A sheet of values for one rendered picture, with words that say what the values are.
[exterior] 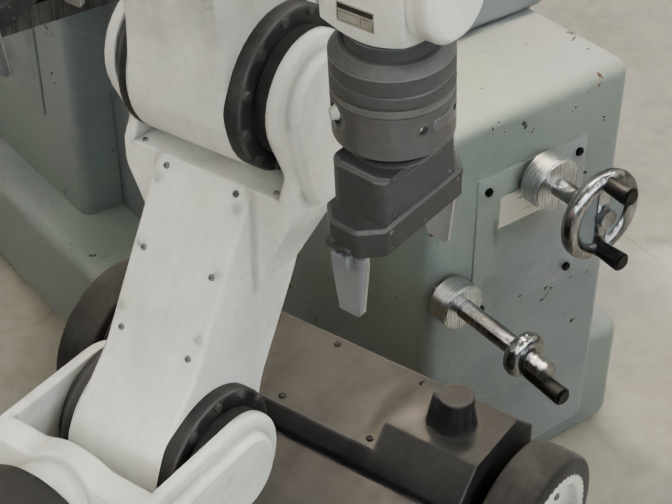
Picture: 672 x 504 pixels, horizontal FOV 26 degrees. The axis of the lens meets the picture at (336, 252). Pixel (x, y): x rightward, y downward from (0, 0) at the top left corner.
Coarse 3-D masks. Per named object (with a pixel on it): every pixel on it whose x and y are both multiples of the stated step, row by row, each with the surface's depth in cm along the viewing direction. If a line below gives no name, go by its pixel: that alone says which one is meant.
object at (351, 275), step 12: (336, 252) 104; (336, 264) 105; (348, 264) 104; (360, 264) 104; (336, 276) 107; (348, 276) 106; (360, 276) 105; (336, 288) 108; (348, 288) 106; (360, 288) 106; (348, 300) 107; (360, 300) 107; (360, 312) 108
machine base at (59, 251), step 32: (0, 160) 256; (0, 192) 252; (32, 192) 249; (0, 224) 259; (32, 224) 245; (64, 224) 241; (96, 224) 241; (128, 224) 241; (32, 256) 251; (64, 256) 237; (96, 256) 234; (128, 256) 234; (64, 288) 243; (64, 320) 249; (608, 320) 222; (608, 352) 225; (576, 416) 228
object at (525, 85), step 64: (512, 64) 178; (576, 64) 178; (512, 128) 171; (576, 128) 179; (128, 192) 242; (512, 192) 177; (320, 256) 196; (448, 256) 176; (512, 256) 183; (320, 320) 203; (384, 320) 188; (512, 320) 191; (576, 320) 201; (512, 384) 199; (576, 384) 209
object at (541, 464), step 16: (528, 448) 144; (544, 448) 144; (560, 448) 146; (512, 464) 142; (528, 464) 142; (544, 464) 142; (560, 464) 142; (576, 464) 145; (496, 480) 141; (512, 480) 140; (528, 480) 140; (544, 480) 140; (560, 480) 142; (576, 480) 147; (496, 496) 140; (512, 496) 139; (528, 496) 139; (544, 496) 140; (560, 496) 149; (576, 496) 150
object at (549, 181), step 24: (528, 168) 174; (552, 168) 172; (576, 168) 175; (528, 192) 174; (552, 192) 174; (576, 192) 166; (600, 192) 166; (624, 192) 164; (576, 216) 166; (600, 216) 169; (624, 216) 172; (576, 240) 168; (600, 240) 172; (624, 264) 170
